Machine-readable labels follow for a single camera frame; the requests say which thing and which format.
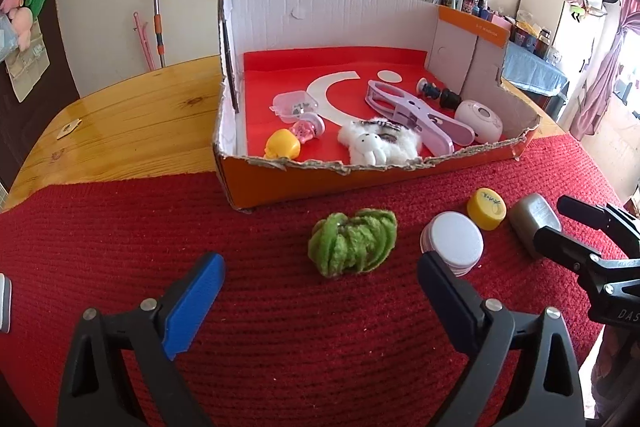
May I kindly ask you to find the white round gadget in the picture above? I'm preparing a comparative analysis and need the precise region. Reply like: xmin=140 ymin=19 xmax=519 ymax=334
xmin=454 ymin=100 xmax=503 ymax=144

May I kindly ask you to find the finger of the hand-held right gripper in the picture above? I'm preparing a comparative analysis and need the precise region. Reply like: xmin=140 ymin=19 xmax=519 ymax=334
xmin=556 ymin=195 xmax=640 ymax=258
xmin=532 ymin=227 xmax=604 ymax=280

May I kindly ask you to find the small dark figurine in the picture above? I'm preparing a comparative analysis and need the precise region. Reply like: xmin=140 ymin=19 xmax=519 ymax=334
xmin=417 ymin=78 xmax=442 ymax=102

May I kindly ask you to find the pink curtain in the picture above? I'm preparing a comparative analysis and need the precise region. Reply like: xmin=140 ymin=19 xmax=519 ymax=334
xmin=570 ymin=0 xmax=640 ymax=142

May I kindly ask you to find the yellow toy figurine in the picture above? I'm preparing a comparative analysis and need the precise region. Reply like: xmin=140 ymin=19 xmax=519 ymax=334
xmin=263 ymin=129 xmax=302 ymax=159

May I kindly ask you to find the taupe makeup case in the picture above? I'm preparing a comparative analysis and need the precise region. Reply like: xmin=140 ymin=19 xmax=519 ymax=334
xmin=509 ymin=193 xmax=563 ymax=258

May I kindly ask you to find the pale pink plush toy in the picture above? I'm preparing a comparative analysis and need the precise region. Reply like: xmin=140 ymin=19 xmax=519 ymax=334
xmin=10 ymin=7 xmax=35 ymax=50

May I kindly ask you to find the pink stick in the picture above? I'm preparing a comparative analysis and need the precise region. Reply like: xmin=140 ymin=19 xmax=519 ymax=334
xmin=132 ymin=12 xmax=156 ymax=72

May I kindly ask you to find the white fluffy bunny hair clip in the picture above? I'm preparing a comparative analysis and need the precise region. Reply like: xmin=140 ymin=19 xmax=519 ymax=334
xmin=337 ymin=118 xmax=425 ymax=166

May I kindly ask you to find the yellow bottle cap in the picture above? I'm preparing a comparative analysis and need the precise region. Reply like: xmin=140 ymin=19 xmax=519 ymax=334
xmin=466 ymin=188 xmax=507 ymax=230

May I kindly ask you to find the pink figurine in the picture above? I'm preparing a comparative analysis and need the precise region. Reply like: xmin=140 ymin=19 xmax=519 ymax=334
xmin=290 ymin=113 xmax=327 ymax=142

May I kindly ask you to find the large purple clip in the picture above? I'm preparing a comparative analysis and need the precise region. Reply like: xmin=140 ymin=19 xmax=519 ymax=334
xmin=365 ymin=79 xmax=476 ymax=156

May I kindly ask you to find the orange cardboard box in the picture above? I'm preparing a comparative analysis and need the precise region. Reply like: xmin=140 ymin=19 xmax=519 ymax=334
xmin=212 ymin=0 xmax=542 ymax=210

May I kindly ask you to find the white square charger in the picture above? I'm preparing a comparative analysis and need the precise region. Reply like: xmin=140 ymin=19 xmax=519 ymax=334
xmin=0 ymin=273 xmax=12 ymax=334

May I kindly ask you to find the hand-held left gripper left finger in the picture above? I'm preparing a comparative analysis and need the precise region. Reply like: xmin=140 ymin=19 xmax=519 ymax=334
xmin=57 ymin=252 xmax=227 ymax=427

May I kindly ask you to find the clear plastic bag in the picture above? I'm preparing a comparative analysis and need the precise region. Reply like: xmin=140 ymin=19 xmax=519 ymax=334
xmin=0 ymin=14 xmax=13 ymax=62

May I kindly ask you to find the red knitted blanket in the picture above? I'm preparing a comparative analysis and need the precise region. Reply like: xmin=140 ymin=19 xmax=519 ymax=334
xmin=0 ymin=134 xmax=640 ymax=427

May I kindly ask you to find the clear small plastic box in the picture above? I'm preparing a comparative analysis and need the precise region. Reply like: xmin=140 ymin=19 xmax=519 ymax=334
xmin=270 ymin=91 xmax=321 ymax=124

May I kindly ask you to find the desk with blue cloth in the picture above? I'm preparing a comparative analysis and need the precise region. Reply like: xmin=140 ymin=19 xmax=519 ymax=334
xmin=501 ymin=42 xmax=570 ymax=95

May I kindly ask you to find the green fuzzy scrunchie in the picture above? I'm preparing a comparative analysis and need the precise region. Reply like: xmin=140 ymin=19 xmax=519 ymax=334
xmin=307 ymin=208 xmax=398 ymax=279

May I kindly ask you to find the white round jar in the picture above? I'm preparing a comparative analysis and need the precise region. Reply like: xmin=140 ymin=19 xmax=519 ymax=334
xmin=420 ymin=212 xmax=485 ymax=278

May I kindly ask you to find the mop pole with orange grip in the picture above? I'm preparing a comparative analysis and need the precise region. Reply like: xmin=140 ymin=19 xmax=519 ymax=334
xmin=151 ymin=0 xmax=167 ymax=68

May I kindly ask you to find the beige hanging organizer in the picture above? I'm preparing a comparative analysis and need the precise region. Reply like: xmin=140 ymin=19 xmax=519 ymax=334
xmin=5 ymin=19 xmax=51 ymax=102

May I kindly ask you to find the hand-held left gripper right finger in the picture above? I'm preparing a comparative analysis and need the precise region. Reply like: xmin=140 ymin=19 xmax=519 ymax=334
xmin=417 ymin=251 xmax=586 ymax=427

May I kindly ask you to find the dark brown door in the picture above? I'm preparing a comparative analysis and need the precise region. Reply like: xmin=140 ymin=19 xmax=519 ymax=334
xmin=0 ymin=0 xmax=81 ymax=198

